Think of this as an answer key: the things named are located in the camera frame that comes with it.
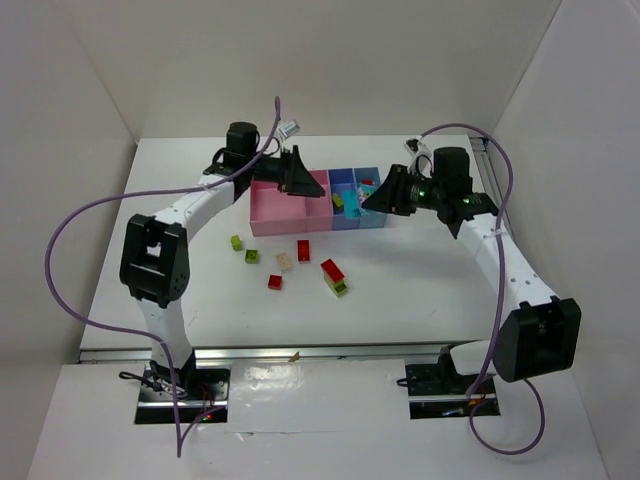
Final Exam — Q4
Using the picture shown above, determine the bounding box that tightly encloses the teal lego base brick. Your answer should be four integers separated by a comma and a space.
342, 190, 361, 220

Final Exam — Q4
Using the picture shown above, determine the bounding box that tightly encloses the teal curved lego brick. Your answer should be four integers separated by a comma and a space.
357, 184, 377, 202

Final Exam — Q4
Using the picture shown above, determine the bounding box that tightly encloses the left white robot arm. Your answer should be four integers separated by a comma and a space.
119, 122, 324, 389

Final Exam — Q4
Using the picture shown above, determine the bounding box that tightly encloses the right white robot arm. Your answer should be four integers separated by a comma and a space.
362, 147, 581, 383

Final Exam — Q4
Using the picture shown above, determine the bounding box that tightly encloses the light blue bin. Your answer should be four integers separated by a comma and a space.
354, 167, 386, 229

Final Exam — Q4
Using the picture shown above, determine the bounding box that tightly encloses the small pink bin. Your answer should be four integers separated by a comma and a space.
304, 170, 333, 232

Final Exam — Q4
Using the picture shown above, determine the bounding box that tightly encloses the periwinkle blue bin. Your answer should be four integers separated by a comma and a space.
328, 168, 360, 231

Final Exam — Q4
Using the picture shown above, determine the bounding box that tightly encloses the large pink bin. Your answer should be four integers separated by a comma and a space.
249, 180, 306, 237

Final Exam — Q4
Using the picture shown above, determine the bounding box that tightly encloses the red lego brick upright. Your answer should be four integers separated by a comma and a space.
297, 239, 311, 263

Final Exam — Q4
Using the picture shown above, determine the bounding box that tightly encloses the beige lego brick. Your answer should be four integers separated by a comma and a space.
275, 252, 293, 272

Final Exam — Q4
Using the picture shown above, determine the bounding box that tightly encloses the lime green lego brick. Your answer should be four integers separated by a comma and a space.
230, 235, 243, 251

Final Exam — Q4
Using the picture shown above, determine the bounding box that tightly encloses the green lego with stud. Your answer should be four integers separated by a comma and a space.
244, 249, 260, 264

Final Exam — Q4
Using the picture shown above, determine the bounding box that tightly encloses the red curved lego brick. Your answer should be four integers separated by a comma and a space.
320, 259, 345, 284

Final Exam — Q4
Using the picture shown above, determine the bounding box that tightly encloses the small red lego brick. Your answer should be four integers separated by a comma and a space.
267, 275, 283, 290

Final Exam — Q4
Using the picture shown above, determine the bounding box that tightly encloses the lime green lego under red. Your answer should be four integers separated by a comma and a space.
325, 277, 348, 297

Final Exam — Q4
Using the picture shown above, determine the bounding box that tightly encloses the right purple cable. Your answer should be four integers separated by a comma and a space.
417, 123, 546, 455

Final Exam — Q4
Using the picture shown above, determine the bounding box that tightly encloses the purple cable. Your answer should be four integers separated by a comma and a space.
417, 123, 546, 455
43, 96, 284, 459

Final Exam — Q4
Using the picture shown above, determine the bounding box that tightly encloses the aluminium rail right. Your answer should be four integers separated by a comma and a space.
470, 136, 504, 207

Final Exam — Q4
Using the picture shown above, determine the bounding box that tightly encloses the aluminium rail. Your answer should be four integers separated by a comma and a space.
77, 342, 463, 364
470, 136, 504, 207

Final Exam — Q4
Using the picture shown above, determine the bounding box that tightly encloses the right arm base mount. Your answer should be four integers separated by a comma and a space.
396, 364, 501, 420

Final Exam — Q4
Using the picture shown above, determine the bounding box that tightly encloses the aluminium rail front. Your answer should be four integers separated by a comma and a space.
77, 342, 463, 364

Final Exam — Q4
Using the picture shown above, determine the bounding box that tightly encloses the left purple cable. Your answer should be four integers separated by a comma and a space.
43, 96, 284, 459

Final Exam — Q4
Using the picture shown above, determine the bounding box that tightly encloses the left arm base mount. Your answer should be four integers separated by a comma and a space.
118, 366, 231, 425

